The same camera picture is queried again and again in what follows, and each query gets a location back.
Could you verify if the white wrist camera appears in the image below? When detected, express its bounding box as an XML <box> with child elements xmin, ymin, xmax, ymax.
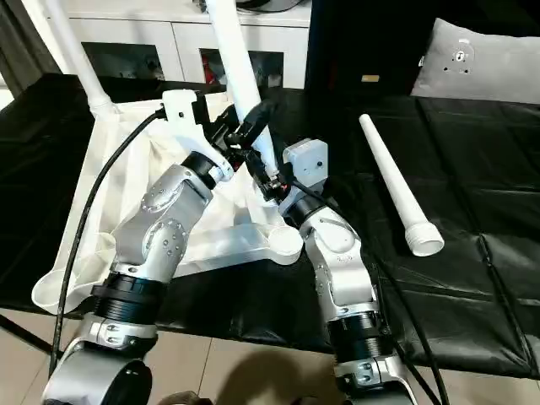
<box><xmin>280</xmin><ymin>138</ymin><xmax>330</xmax><ymax>213</ymax></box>
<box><xmin>161</xmin><ymin>89</ymin><xmax>236</xmax><ymax>183</ymax></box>

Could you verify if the grey pleated curtain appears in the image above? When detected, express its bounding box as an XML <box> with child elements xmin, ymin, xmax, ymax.
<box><xmin>0</xmin><ymin>0</ymin><xmax>61</xmax><ymax>99</ymax></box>

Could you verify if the white plastic table top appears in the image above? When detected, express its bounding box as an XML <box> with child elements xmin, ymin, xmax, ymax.
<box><xmin>31</xmin><ymin>94</ymin><xmax>304</xmax><ymax>316</ymax></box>

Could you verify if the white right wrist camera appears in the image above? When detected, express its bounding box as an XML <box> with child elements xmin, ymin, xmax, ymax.
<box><xmin>280</xmin><ymin>138</ymin><xmax>330</xmax><ymax>213</ymax></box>

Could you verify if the white glass-door cabinet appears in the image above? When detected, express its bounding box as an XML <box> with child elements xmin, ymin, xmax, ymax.
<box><xmin>41</xmin><ymin>0</ymin><xmax>314</xmax><ymax>93</ymax></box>

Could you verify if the black work mat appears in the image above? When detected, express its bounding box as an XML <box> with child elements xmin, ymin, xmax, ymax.
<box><xmin>0</xmin><ymin>73</ymin><xmax>540</xmax><ymax>369</ymax></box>

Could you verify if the grey round cooker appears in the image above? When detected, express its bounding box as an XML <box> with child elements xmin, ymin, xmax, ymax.
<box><xmin>235</xmin><ymin>0</ymin><xmax>305</xmax><ymax>13</ymax></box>

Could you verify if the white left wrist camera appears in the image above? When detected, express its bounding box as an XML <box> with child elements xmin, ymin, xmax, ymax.
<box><xmin>161</xmin><ymin>89</ymin><xmax>236</xmax><ymax>183</ymax></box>

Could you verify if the grey cushion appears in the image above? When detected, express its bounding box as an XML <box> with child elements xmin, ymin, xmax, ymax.
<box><xmin>411</xmin><ymin>17</ymin><xmax>540</xmax><ymax>103</ymax></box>

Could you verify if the white plastic table leg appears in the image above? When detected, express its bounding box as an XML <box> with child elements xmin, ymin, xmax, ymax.
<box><xmin>40</xmin><ymin>0</ymin><xmax>124</xmax><ymax>122</ymax></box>
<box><xmin>204</xmin><ymin>0</ymin><xmax>283</xmax><ymax>179</ymax></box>
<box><xmin>358</xmin><ymin>112</ymin><xmax>446</xmax><ymax>258</ymax></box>

